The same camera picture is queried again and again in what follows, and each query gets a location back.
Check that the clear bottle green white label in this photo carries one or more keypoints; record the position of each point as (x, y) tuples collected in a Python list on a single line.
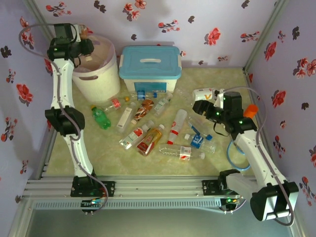
[(160, 105)]

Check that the clear bottle blue label band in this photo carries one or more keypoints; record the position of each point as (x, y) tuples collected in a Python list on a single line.
[(141, 95)]

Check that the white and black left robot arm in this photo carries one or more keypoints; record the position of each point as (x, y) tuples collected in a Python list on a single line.
[(63, 81)]

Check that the brown swirl-label bottle white cap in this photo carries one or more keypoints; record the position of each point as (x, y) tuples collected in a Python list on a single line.
[(143, 108)]

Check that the aluminium side rail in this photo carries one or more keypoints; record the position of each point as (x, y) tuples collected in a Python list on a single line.
[(45, 163), (249, 81)]

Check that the clear bottle blue label white cap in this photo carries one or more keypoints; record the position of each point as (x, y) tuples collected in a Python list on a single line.
[(197, 140)]

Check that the round white plastic bin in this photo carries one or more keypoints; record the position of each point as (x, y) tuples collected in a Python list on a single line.
[(103, 81)]

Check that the clear bottle red white label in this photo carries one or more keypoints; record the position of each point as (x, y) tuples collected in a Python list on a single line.
[(134, 135)]

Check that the aluminium corner post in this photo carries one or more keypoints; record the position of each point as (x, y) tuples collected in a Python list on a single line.
[(269, 32), (37, 14)]

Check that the grey metal front panel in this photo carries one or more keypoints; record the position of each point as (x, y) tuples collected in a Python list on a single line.
[(148, 224)]

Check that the aluminium front frame rail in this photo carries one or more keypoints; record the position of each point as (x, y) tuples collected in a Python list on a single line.
[(158, 185)]

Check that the white bottle orange V print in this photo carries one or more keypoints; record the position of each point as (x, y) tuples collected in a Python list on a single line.
[(201, 93)]

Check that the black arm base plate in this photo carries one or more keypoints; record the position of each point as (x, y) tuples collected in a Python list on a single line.
[(208, 187), (109, 188)]

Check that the orange plastic cup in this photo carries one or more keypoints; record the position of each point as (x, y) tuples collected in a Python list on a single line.
[(251, 110)]

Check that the green plastic bottle yellow cap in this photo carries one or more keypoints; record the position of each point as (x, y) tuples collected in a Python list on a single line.
[(101, 119)]

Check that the clear bottle red cola label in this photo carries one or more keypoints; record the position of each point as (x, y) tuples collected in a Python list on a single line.
[(116, 103)]

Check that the blue flexible tube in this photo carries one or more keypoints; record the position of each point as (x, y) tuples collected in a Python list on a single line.
[(228, 151)]

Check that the white storage box blue lid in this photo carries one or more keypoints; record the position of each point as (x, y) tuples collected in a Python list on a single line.
[(148, 71)]

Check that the long clear bottle red-white label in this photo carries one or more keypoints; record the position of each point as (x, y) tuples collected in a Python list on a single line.
[(185, 152)]

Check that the small circuit board with LEDs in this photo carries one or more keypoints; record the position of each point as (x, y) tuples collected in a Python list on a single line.
[(230, 200), (92, 202)]

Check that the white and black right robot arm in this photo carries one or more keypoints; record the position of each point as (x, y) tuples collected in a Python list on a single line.
[(251, 153)]

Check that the white bottle red band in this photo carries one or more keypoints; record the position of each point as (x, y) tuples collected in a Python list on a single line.
[(176, 124)]

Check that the amber tea bottle red label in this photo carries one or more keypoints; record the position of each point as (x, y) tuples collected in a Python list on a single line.
[(150, 139)]

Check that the clear bottle plain white label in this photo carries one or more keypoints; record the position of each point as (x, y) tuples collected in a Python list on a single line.
[(124, 116)]

